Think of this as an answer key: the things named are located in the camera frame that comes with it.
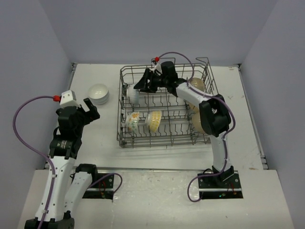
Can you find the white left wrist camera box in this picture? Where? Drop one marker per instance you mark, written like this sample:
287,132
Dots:
68,98

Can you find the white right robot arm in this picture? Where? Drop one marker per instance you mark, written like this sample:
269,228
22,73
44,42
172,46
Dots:
215,115

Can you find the grey wire dish rack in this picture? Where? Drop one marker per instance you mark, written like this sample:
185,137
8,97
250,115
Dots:
176,126

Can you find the plain beige bowl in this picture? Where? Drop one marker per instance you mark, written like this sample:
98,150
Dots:
196,121

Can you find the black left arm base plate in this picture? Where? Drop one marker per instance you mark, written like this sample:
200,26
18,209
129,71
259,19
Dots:
102,190

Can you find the orange green floral bowl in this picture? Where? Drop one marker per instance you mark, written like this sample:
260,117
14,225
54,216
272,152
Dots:
131,122

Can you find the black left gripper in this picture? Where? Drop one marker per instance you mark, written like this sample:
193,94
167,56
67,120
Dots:
93,115

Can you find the beige bowl with flower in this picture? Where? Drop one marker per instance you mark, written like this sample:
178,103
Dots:
197,83

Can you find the beige bowl with plant drawing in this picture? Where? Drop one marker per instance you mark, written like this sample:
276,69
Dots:
193,107

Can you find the light blue bowl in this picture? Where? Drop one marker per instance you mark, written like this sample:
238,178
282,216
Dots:
100,101
98,91

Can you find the light blue bowl rack end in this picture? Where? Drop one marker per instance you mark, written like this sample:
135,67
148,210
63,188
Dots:
133,95

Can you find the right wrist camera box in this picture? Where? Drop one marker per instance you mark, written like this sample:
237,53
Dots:
156,67

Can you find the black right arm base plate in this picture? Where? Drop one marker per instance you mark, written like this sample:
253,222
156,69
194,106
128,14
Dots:
211,188

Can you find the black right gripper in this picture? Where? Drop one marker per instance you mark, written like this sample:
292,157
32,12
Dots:
143,83

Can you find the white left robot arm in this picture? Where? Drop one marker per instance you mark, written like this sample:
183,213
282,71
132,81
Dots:
65,185

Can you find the yellow dotted bowl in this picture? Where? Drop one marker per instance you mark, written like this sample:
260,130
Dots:
153,120

